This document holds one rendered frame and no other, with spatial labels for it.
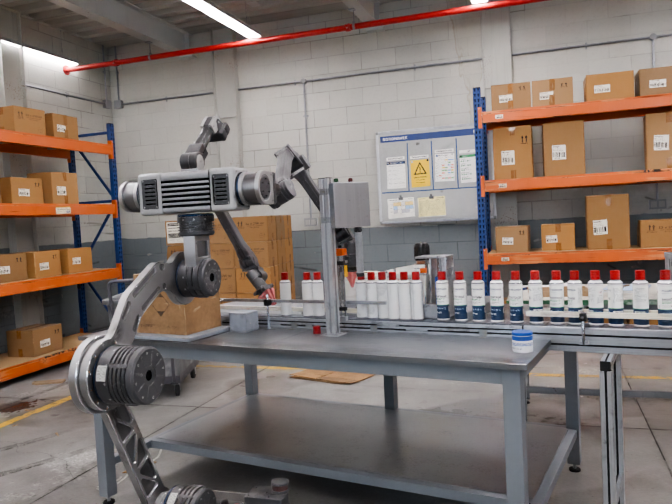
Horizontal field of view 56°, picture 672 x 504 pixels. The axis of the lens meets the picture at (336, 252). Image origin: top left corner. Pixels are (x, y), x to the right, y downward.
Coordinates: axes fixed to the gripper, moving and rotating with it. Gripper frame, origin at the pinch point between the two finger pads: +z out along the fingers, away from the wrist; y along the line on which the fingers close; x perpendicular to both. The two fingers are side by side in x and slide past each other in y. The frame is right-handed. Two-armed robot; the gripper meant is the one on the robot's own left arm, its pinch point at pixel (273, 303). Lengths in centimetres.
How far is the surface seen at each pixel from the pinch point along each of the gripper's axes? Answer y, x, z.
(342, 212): -15, -63, -1
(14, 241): 172, 313, -309
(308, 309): -2.1, -14.1, 14.9
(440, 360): -47, -68, 73
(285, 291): -1.7, -10.0, 0.7
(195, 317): -34.0, 15.9, -10.9
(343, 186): -15, -70, -8
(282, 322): -5.2, -0.7, 11.3
